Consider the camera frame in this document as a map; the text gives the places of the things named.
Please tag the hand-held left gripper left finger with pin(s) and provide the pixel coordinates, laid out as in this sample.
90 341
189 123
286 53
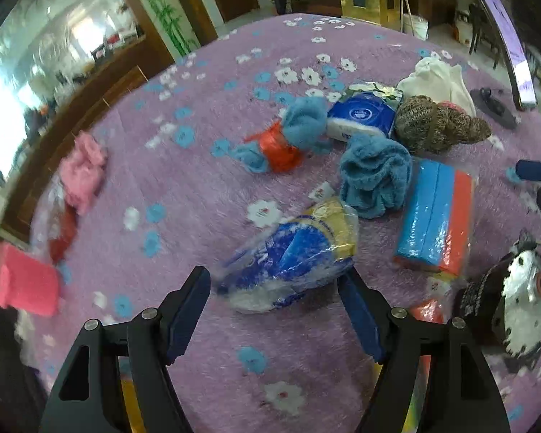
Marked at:
187 313

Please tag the wooden chair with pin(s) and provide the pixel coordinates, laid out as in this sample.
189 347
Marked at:
480 25

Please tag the black round phone stand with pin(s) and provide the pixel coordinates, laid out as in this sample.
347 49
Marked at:
500 112

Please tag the pink fluffy cloth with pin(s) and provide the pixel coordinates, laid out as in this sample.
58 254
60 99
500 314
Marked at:
83 167

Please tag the blue and orange sponge pack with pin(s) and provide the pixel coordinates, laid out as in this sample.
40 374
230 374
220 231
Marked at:
433 216

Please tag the green bamboo wall sticker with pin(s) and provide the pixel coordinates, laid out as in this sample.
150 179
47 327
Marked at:
171 22

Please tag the purple floral tablecloth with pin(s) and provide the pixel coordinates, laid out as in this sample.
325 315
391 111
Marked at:
207 99

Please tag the white cloth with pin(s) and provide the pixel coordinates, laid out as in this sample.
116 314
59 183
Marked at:
437 79

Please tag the white plastic bucket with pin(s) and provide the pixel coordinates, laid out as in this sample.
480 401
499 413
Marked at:
414 25

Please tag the red plastic bag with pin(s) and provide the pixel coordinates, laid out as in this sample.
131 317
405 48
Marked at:
426 313

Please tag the pink textured towel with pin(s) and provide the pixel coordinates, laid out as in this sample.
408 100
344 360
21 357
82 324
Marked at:
27 279

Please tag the facial tissue pack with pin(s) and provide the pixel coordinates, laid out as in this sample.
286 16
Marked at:
360 115

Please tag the wooden sideboard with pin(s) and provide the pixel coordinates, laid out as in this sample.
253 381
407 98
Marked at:
112 94

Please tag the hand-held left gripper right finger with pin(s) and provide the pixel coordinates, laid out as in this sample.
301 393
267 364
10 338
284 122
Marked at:
363 320

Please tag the smartphone with lit screen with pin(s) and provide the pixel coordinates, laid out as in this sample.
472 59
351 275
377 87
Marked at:
514 49

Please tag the large wall mirror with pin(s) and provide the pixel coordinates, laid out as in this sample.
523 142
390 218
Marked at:
49 31

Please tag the red item in clear plastic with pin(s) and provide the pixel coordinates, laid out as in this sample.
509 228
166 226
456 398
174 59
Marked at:
63 234

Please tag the brown knitted hat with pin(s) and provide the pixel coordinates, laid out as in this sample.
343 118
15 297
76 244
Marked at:
428 122

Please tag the blue and yellow plastic packet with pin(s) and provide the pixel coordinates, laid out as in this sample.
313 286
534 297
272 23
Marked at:
293 252

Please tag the blue cloth with red band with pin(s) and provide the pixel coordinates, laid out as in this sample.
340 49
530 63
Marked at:
304 121

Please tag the blue fluffy towel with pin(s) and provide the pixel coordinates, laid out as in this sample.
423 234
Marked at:
374 176

